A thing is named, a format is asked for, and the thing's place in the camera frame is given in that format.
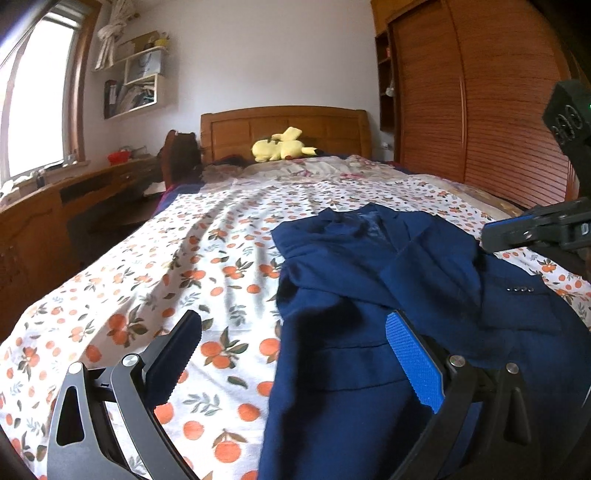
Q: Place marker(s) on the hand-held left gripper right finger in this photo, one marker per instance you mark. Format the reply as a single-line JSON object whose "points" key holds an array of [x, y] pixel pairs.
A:
{"points": [[411, 360]]}

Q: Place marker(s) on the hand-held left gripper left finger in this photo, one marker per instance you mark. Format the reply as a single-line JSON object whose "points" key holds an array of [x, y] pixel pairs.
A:
{"points": [[178, 346]]}

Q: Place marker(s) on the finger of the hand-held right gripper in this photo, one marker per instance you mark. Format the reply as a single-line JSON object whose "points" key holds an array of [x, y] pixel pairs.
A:
{"points": [[521, 233], [563, 210]]}

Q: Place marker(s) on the navy blue suit jacket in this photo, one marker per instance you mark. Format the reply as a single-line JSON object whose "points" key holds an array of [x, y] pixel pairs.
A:
{"points": [[360, 360]]}

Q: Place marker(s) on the bed with orange-print sheet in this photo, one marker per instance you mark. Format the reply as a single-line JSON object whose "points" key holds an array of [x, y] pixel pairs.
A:
{"points": [[161, 277]]}

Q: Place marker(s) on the wooden slatted wardrobe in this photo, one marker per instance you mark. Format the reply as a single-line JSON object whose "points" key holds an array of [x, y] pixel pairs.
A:
{"points": [[485, 101]]}

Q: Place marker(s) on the long wooden desk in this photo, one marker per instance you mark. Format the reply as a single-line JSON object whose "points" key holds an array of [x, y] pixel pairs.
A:
{"points": [[32, 230]]}

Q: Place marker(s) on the black backpack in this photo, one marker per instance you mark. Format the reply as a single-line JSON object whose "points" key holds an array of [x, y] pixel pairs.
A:
{"points": [[184, 154]]}

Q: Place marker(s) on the red bowl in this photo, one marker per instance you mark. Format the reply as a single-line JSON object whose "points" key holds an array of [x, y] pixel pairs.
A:
{"points": [[118, 158]]}

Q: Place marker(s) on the floral quilt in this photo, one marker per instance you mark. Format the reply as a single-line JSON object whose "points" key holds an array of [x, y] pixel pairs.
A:
{"points": [[332, 168]]}

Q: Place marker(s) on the wooden bed headboard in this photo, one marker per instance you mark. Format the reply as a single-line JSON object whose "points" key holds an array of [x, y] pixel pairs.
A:
{"points": [[231, 129]]}

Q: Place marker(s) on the yellow plush toy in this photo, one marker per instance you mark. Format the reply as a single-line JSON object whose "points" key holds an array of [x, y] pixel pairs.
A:
{"points": [[281, 147]]}

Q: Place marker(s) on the wood framed window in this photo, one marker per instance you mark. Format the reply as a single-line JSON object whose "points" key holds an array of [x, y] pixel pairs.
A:
{"points": [[32, 92]]}

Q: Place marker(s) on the tied white curtain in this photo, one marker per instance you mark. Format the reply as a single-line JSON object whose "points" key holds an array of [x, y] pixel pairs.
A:
{"points": [[111, 37]]}

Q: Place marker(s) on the white wall shelf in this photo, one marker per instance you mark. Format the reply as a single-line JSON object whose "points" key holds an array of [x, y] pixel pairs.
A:
{"points": [[138, 78]]}

